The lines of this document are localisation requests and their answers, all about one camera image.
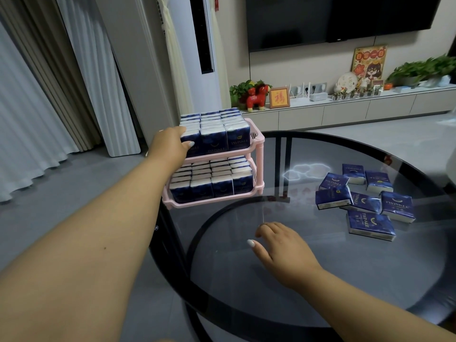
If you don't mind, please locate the cream fabric strip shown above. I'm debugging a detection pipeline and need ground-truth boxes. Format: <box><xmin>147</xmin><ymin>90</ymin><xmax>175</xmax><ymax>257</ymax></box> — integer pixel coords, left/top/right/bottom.
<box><xmin>155</xmin><ymin>0</ymin><xmax>195</xmax><ymax>116</ymax></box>

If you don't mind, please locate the pink two-tier plastic rack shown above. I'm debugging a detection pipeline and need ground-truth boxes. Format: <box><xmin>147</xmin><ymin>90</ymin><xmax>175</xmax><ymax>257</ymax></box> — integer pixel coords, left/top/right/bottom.
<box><xmin>162</xmin><ymin>118</ymin><xmax>266</xmax><ymax>210</ymax></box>

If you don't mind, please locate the row of blue tissue packets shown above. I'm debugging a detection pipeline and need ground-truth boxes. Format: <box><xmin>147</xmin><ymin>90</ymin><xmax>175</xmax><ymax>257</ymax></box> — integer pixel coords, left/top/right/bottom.
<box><xmin>179</xmin><ymin>107</ymin><xmax>251</xmax><ymax>158</ymax></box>
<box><xmin>169</xmin><ymin>155</ymin><xmax>254</xmax><ymax>204</ymax></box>

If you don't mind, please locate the black flat television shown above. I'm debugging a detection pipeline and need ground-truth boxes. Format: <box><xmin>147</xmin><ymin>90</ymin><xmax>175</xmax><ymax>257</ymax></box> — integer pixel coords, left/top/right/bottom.
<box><xmin>245</xmin><ymin>0</ymin><xmax>443</xmax><ymax>53</ymax></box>

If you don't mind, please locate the person's right forearm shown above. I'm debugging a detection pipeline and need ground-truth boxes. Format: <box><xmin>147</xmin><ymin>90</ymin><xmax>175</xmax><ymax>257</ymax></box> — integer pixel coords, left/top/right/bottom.
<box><xmin>296</xmin><ymin>267</ymin><xmax>456</xmax><ymax>342</ymax></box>

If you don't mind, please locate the long green plant arrangement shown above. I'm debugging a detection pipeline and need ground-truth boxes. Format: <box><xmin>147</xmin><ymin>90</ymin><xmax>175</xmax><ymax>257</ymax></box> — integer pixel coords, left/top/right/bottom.
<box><xmin>386</xmin><ymin>54</ymin><xmax>456</xmax><ymax>88</ymax></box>

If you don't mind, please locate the person's left hand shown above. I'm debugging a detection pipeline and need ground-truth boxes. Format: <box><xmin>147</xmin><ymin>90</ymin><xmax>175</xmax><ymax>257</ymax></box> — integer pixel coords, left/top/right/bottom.
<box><xmin>148</xmin><ymin>126</ymin><xmax>195</xmax><ymax>171</ymax></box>

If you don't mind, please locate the cartoon picture board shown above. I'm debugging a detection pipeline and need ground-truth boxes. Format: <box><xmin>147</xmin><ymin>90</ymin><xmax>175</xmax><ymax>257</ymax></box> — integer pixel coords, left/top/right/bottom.
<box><xmin>351</xmin><ymin>45</ymin><xmax>388</xmax><ymax>83</ymax></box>

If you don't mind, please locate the green potted plant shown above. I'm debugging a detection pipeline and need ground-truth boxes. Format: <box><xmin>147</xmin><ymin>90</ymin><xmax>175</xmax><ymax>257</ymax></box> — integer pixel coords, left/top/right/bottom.
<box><xmin>229</xmin><ymin>80</ymin><xmax>273</xmax><ymax>108</ymax></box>

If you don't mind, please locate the white round ornament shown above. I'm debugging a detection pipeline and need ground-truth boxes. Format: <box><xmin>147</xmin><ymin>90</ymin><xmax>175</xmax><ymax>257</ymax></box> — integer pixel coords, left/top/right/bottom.
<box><xmin>336</xmin><ymin>72</ymin><xmax>359</xmax><ymax>94</ymax></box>

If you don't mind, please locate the beige curtain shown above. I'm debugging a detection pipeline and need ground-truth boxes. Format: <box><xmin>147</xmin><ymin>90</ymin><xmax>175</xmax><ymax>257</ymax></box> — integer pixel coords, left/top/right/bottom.
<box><xmin>0</xmin><ymin>0</ymin><xmax>105</xmax><ymax>152</ymax></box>

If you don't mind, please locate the grey wall socket panel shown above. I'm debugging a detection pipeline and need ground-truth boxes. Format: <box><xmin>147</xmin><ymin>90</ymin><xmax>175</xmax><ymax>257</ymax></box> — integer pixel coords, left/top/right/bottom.
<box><xmin>290</xmin><ymin>82</ymin><xmax>328</xmax><ymax>95</ymax></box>

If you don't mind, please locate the black round table frame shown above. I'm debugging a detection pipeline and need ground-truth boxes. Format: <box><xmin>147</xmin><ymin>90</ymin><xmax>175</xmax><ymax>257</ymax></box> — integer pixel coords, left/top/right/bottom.
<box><xmin>149</xmin><ymin>130</ymin><xmax>456</xmax><ymax>342</ymax></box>

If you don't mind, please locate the person's left forearm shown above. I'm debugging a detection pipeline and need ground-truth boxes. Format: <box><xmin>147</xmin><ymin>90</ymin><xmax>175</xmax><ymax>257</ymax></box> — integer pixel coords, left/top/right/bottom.
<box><xmin>0</xmin><ymin>151</ymin><xmax>179</xmax><ymax>342</ymax></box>

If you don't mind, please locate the pile of blue tissue packets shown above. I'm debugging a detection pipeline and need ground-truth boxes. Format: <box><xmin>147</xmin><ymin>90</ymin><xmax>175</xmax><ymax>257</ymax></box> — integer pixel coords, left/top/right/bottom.
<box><xmin>315</xmin><ymin>164</ymin><xmax>417</xmax><ymax>242</ymax></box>

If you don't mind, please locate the white router with antennas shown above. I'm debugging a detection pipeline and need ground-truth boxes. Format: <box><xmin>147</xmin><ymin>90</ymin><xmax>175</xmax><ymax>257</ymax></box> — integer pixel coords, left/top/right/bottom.
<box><xmin>289</xmin><ymin>81</ymin><xmax>311</xmax><ymax>101</ymax></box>

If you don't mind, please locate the person's right hand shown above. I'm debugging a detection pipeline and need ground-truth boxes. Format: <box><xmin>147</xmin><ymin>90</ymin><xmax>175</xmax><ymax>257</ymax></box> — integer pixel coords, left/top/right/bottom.
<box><xmin>247</xmin><ymin>222</ymin><xmax>323</xmax><ymax>291</ymax></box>

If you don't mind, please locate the white low media cabinet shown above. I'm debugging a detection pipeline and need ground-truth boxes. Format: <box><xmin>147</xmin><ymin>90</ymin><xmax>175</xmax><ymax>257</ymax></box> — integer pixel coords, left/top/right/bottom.
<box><xmin>242</xmin><ymin>85</ymin><xmax>456</xmax><ymax>133</ymax></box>

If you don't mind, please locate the white sheer curtain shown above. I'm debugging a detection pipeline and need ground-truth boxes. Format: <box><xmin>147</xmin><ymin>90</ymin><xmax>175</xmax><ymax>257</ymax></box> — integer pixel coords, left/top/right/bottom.
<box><xmin>0</xmin><ymin>21</ymin><xmax>80</xmax><ymax>203</ymax></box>

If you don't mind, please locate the red horse figurine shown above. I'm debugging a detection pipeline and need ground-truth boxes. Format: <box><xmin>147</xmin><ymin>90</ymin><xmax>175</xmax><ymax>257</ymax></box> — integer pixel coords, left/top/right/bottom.
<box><xmin>245</xmin><ymin>85</ymin><xmax>270</xmax><ymax>113</ymax></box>

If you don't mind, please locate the white standing air conditioner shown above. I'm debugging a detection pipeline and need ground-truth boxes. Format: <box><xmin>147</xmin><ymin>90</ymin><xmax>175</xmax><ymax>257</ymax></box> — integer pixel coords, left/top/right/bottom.
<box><xmin>167</xmin><ymin>0</ymin><xmax>229</xmax><ymax>115</ymax></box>

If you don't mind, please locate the white thick curtain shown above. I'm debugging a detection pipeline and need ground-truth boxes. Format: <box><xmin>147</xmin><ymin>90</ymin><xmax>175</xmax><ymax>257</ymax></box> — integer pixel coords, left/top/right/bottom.
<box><xmin>54</xmin><ymin>0</ymin><xmax>142</xmax><ymax>158</ymax></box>

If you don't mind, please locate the small framed red picture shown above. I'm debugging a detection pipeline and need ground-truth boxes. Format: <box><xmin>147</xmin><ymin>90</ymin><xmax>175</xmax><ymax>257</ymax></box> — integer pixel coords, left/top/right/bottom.
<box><xmin>269</xmin><ymin>87</ymin><xmax>291</xmax><ymax>109</ymax></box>

